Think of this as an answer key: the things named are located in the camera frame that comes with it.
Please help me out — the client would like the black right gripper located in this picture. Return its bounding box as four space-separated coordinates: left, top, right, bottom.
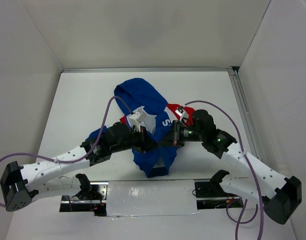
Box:
157 118 205 147

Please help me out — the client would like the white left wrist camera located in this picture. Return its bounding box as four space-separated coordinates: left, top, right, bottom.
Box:
128 111 147 131

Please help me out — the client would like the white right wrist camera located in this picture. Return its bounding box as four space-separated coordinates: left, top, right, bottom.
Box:
175 106 189 124

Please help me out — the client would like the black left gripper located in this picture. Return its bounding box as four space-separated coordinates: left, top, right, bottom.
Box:
111 125 159 154

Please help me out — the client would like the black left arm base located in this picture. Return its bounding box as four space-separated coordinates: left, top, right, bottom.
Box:
59 173 108 217

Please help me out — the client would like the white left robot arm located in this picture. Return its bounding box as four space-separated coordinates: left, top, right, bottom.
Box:
0 122 158 212

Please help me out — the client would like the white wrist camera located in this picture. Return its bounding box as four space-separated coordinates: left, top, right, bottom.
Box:
128 111 147 131
175 106 189 124

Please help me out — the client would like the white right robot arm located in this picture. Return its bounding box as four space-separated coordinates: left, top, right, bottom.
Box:
160 106 302 225

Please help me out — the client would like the white taped panel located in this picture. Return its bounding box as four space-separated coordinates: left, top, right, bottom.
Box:
106 180 198 217

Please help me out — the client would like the blue white red jacket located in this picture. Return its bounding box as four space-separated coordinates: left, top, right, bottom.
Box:
82 78 180 178

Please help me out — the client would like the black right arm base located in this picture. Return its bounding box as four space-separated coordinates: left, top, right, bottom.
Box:
192 170 243 210

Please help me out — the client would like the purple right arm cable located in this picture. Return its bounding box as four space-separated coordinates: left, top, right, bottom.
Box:
184 100 265 240

